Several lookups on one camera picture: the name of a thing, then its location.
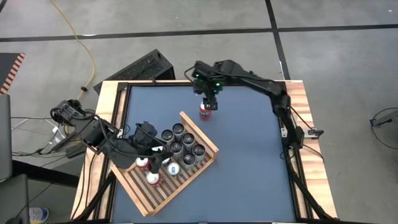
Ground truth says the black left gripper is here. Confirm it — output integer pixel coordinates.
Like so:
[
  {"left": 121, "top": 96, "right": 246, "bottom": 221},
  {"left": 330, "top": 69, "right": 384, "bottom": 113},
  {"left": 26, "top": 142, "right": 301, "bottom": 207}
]
[{"left": 132, "top": 121, "right": 174, "bottom": 174}]

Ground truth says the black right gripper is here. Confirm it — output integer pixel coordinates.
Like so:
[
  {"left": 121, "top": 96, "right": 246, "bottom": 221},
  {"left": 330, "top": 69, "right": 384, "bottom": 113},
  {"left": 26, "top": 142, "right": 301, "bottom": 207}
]
[{"left": 190, "top": 60, "right": 224, "bottom": 111}]

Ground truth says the red Fanta can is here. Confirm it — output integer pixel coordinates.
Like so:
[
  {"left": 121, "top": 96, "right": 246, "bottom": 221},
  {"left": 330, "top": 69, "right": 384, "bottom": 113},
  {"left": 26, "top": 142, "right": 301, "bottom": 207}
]
[
  {"left": 135, "top": 157, "right": 150, "bottom": 170},
  {"left": 146, "top": 170, "right": 162, "bottom": 188},
  {"left": 198, "top": 101, "right": 213, "bottom": 121}
]

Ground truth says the white Celsius Tropical Vibe can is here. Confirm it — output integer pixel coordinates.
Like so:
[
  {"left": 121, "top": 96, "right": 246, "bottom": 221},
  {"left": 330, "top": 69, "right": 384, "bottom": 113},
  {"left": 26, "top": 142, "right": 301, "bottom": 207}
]
[
  {"left": 160, "top": 129, "right": 175, "bottom": 146},
  {"left": 170, "top": 140, "right": 184, "bottom": 158},
  {"left": 180, "top": 151, "right": 195, "bottom": 170}
]

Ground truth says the white Celsius Arctic Vibe can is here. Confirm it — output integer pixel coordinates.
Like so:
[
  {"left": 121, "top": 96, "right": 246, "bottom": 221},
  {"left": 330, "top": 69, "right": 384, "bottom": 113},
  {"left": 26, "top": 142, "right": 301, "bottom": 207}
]
[
  {"left": 172, "top": 123, "right": 185, "bottom": 139},
  {"left": 192, "top": 143, "right": 206, "bottom": 163}
]

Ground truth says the wooden slatted shelf rack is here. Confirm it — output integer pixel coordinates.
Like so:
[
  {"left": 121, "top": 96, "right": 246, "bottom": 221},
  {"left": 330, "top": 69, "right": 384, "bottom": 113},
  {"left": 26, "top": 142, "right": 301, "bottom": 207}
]
[{"left": 110, "top": 111, "right": 220, "bottom": 218}]

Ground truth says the black power strip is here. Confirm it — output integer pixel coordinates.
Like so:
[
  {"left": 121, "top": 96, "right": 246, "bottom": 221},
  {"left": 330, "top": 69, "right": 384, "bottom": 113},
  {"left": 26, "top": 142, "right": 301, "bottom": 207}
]
[{"left": 50, "top": 133, "right": 78, "bottom": 152}]

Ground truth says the white blue plastic container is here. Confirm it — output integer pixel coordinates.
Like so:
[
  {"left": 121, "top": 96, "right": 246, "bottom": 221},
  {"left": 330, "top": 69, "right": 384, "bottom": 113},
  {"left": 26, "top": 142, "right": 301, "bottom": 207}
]
[{"left": 29, "top": 207, "right": 50, "bottom": 224}]

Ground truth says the black mat with orange stripes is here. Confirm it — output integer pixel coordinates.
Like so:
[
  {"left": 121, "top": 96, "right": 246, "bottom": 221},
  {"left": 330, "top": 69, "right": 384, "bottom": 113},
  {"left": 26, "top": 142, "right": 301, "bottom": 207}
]
[{"left": 0, "top": 52, "right": 25, "bottom": 96}]

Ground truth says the grey floor box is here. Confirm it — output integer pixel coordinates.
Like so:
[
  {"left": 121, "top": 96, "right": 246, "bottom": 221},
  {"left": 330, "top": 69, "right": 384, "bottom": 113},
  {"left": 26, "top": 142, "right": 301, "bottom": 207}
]
[{"left": 369, "top": 110, "right": 398, "bottom": 128}]

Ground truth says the yellow cable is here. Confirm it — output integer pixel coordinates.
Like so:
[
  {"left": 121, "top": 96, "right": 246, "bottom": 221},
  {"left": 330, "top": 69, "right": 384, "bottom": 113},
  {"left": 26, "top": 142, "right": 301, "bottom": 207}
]
[{"left": 49, "top": 0, "right": 96, "bottom": 134}]

